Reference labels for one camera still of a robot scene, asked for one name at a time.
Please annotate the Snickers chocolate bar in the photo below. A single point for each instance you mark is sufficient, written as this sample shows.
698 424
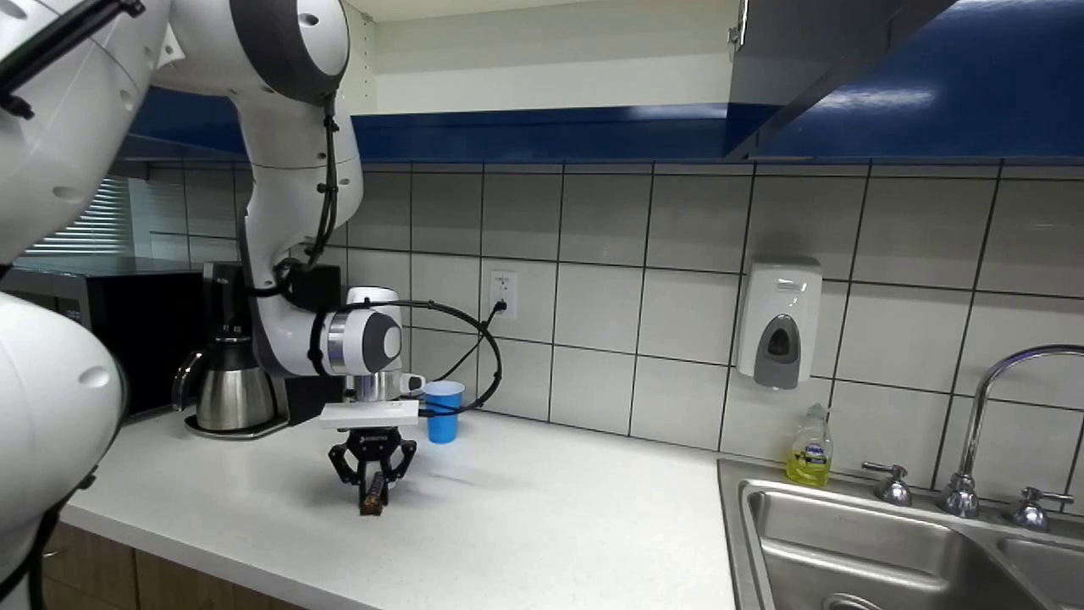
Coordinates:
373 496

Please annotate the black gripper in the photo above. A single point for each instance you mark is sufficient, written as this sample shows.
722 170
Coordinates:
373 442

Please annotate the steel black coffee maker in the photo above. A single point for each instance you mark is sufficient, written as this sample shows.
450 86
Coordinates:
307 401

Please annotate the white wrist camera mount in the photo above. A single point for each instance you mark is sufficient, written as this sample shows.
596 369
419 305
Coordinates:
367 415

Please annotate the white wall outlet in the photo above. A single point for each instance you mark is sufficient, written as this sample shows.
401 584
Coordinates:
502 290

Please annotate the blue plastic cup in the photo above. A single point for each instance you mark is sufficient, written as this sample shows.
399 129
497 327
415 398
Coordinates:
443 410

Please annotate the black microwave oven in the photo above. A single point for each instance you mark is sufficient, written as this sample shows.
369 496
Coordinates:
138 342

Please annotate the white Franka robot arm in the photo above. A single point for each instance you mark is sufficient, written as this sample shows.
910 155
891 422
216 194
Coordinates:
284 137

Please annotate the yellow dish soap bottle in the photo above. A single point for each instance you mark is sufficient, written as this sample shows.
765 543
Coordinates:
808 459

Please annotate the blue cabinet door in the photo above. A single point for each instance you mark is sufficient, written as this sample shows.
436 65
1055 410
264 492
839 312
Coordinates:
813 57

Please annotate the steel coffee carafe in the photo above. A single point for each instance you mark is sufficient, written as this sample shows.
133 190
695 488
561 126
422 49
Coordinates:
231 392

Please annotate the chrome sink faucet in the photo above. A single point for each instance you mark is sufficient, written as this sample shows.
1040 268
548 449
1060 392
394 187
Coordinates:
985 394

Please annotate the blue wall cabinet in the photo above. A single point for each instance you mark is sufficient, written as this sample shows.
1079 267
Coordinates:
544 129

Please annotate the stainless steel double sink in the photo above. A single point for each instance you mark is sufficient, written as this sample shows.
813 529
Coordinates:
883 554

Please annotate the white wall soap dispenser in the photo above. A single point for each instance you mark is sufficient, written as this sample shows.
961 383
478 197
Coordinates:
782 327

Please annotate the wooden base cabinet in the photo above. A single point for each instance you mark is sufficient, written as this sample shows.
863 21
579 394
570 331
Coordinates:
114 577

